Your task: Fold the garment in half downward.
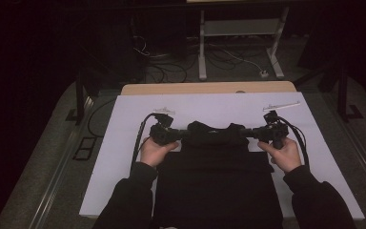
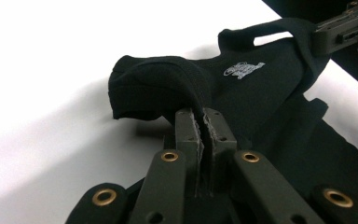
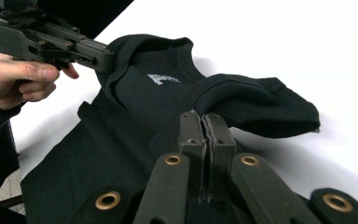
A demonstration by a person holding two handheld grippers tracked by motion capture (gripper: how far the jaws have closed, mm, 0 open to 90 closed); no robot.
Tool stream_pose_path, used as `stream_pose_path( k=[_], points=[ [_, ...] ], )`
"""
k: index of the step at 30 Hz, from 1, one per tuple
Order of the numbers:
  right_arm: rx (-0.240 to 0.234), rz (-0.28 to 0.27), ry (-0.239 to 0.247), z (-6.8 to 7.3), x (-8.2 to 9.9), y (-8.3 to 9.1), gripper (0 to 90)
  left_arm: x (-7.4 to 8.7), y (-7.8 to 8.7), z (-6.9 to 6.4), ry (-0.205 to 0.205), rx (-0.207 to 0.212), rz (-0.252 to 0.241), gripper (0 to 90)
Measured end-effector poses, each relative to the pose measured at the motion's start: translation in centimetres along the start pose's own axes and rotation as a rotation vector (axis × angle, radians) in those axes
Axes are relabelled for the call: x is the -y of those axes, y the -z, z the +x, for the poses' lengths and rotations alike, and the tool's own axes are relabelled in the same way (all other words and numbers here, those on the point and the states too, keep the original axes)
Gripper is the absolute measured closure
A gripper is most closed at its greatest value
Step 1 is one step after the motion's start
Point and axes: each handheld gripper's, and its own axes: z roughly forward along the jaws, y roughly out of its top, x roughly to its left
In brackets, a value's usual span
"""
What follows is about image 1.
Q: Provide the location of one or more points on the person's left hand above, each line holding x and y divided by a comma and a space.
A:
154, 154

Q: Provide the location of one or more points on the black metal stand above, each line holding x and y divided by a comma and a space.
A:
343, 92
80, 98

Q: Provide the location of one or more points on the white desk frame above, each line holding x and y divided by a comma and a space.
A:
239, 27

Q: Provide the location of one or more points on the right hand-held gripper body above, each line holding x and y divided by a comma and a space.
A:
274, 132

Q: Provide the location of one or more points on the person's right hand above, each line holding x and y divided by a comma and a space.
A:
286, 157

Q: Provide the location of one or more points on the black tank top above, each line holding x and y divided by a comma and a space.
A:
216, 184

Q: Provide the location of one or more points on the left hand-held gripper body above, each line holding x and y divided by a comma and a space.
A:
162, 133

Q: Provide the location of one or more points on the white power plug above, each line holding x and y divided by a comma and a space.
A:
264, 74

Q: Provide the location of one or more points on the white foam board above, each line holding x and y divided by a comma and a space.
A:
209, 106

